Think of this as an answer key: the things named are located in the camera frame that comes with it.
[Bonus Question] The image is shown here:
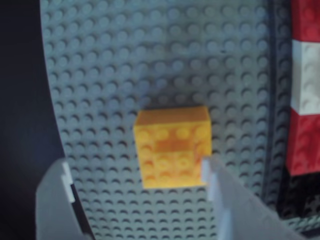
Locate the black brick cube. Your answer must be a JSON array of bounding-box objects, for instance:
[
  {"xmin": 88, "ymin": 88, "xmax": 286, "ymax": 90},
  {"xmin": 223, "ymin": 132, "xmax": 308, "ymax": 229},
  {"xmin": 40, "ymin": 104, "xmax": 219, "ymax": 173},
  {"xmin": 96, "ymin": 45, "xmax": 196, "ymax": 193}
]
[{"xmin": 278, "ymin": 172, "xmax": 320, "ymax": 220}]

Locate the grey studded baseplate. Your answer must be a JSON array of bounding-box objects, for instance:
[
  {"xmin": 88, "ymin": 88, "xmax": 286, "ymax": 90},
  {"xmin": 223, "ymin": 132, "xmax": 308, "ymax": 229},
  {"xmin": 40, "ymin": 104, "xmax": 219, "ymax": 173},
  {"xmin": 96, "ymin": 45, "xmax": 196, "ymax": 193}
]
[{"xmin": 37, "ymin": 0, "xmax": 320, "ymax": 240}]

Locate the red brick cube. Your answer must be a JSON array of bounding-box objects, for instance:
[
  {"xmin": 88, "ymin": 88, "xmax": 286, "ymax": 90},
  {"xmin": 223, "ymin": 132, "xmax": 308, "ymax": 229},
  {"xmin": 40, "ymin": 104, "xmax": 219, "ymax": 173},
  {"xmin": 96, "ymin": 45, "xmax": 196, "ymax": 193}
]
[
  {"xmin": 289, "ymin": 0, "xmax": 320, "ymax": 43},
  {"xmin": 284, "ymin": 109, "xmax": 320, "ymax": 176}
]

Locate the white brick cube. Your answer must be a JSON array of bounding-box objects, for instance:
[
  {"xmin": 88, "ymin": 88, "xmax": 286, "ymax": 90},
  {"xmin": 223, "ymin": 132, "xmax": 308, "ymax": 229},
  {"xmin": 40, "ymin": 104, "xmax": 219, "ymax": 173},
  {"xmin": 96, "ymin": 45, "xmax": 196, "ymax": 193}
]
[{"xmin": 289, "ymin": 39, "xmax": 320, "ymax": 116}]

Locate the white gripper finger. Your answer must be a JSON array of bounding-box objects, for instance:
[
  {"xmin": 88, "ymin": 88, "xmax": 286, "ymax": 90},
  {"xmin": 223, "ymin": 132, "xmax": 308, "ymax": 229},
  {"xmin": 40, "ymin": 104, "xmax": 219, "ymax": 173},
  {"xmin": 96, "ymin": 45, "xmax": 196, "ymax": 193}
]
[
  {"xmin": 34, "ymin": 157, "xmax": 85, "ymax": 240},
  {"xmin": 201, "ymin": 155, "xmax": 309, "ymax": 240}
]

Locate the yellow brick cube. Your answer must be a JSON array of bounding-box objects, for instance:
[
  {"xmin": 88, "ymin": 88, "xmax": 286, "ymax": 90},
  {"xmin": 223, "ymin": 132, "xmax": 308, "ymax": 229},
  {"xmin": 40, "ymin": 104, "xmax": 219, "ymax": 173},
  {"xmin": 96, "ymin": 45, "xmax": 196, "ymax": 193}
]
[{"xmin": 133, "ymin": 105, "xmax": 214, "ymax": 190}]

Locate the dark grey brick strip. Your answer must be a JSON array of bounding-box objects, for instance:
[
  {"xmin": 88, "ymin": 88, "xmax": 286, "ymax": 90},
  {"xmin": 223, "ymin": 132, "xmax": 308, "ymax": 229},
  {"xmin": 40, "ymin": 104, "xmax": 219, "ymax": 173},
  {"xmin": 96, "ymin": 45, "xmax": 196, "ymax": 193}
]
[{"xmin": 263, "ymin": 0, "xmax": 294, "ymax": 218}]

